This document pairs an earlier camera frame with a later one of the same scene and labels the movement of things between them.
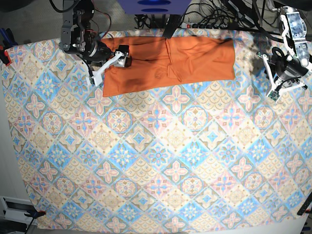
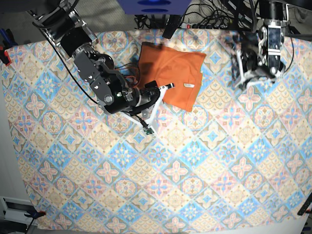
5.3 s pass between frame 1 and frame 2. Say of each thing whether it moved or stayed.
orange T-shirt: moved
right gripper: moved
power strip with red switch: stayed
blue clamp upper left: stayed
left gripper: moved
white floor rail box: stayed
